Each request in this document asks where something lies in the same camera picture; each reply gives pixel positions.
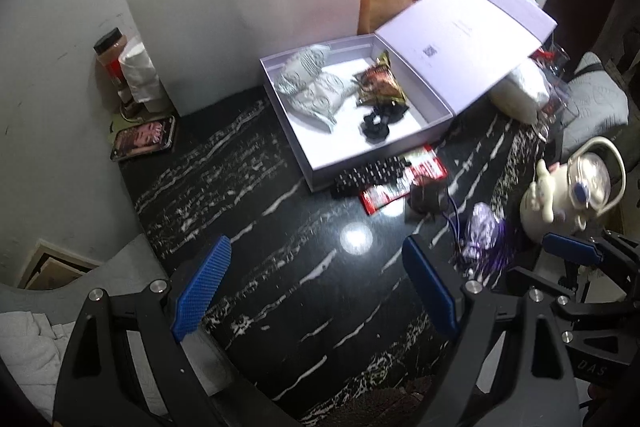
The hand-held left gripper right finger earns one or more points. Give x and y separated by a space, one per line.
430 292

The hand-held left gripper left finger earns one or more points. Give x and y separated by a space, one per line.
200 287

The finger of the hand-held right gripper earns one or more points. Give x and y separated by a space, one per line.
540 284
570 247

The purple tasselled sachet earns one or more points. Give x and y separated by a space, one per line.
482 227

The brown translucent block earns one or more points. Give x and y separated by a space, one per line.
427 202

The red white snack packet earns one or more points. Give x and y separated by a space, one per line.
425 167

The black polka dot scrunchie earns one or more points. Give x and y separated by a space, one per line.
370 174

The lavender gift box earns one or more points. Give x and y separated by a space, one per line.
340 147

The gold snack packet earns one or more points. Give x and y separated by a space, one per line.
380 79

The cream ceramic teapot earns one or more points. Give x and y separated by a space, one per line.
565 192

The brown fleece garment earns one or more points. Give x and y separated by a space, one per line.
395 402

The grey quilted chair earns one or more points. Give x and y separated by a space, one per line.
597 102

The smartphone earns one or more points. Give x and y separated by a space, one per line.
145 139

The clear glass mug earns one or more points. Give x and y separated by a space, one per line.
560 87

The white plastic bag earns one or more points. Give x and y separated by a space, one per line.
520 89

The white cloth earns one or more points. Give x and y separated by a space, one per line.
30 352

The green paper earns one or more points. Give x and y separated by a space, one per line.
120 122

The small white crumpled bag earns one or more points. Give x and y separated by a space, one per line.
145 77

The spice jar black lid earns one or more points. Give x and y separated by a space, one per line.
112 62

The white foam board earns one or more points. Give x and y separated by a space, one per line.
240 22

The wooden floor picture frame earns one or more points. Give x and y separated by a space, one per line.
55 264

